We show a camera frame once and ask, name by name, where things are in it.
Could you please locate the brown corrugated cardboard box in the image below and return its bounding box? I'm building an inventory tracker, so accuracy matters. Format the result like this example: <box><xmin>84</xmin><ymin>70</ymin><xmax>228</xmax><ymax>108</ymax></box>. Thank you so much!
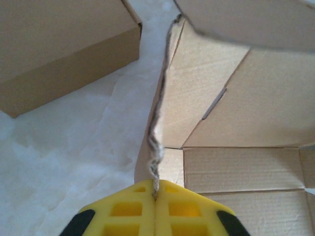
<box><xmin>134</xmin><ymin>0</ymin><xmax>315</xmax><ymax>236</ymax></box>
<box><xmin>0</xmin><ymin>0</ymin><xmax>144</xmax><ymax>119</ymax></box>

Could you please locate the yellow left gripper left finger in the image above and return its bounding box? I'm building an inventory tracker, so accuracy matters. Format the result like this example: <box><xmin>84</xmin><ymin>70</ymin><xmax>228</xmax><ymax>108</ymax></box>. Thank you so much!
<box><xmin>59</xmin><ymin>179</ymin><xmax>157</xmax><ymax>236</ymax></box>

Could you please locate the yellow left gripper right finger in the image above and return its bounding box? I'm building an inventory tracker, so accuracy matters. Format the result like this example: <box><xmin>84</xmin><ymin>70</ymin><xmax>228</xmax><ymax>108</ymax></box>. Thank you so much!
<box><xmin>155</xmin><ymin>179</ymin><xmax>252</xmax><ymax>236</ymax></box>

